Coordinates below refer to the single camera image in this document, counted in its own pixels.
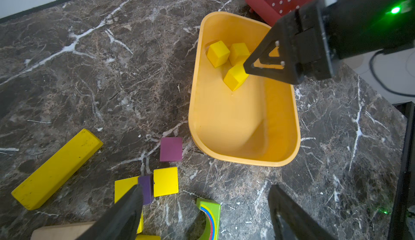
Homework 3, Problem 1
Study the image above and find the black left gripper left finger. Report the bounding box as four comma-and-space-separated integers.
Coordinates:
78, 184, 143, 240

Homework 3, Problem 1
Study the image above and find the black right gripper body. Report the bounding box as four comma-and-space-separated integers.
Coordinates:
243, 0, 341, 85

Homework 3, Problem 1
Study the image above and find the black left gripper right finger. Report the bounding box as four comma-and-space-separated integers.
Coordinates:
268, 185, 334, 240

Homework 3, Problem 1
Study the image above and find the yellow cube block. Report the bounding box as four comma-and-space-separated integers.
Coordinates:
207, 41, 230, 68
229, 43, 250, 66
153, 167, 179, 197
223, 63, 249, 91
135, 234, 161, 240

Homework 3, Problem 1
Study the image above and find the yellow block upright centre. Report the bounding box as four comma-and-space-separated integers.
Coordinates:
114, 176, 145, 235

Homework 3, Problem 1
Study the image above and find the small purple block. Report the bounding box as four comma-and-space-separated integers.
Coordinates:
138, 175, 154, 205

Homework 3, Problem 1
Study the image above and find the natural wood rectangular block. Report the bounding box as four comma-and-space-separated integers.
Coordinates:
30, 222, 95, 240

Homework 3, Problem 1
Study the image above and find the purple cube block far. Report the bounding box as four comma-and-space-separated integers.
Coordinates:
160, 137, 183, 162

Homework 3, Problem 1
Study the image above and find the green rainbow arch block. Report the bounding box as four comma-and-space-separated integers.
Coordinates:
196, 198, 221, 240

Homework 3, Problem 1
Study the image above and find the long yellow block far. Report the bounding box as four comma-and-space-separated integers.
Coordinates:
11, 129, 103, 210

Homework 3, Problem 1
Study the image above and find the yellow plastic tray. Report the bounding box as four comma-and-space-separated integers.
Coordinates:
189, 11, 300, 167

